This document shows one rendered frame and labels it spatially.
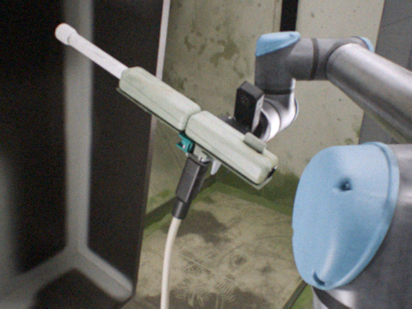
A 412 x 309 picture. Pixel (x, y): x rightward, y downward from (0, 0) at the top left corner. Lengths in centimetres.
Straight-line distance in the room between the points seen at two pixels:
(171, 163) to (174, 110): 237
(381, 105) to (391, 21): 188
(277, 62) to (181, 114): 29
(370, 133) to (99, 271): 175
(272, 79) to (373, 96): 27
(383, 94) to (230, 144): 23
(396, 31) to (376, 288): 220
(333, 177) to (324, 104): 234
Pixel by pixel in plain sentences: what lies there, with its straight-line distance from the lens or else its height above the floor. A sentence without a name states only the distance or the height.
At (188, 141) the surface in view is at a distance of 62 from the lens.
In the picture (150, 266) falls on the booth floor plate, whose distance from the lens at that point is 248.
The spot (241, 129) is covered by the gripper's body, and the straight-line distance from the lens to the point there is 71.
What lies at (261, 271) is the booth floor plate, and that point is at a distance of 244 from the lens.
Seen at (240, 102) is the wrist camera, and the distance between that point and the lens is 70.
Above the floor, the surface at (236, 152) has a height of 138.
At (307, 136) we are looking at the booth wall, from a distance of 274.
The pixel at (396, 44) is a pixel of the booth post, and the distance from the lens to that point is 247.
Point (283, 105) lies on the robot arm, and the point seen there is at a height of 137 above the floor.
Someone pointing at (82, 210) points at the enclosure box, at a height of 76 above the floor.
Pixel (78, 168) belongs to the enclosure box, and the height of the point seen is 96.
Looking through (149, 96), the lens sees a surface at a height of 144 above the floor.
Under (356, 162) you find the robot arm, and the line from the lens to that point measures 31.
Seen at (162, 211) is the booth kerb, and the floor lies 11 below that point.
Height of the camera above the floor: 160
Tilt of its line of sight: 23 degrees down
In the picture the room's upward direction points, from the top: straight up
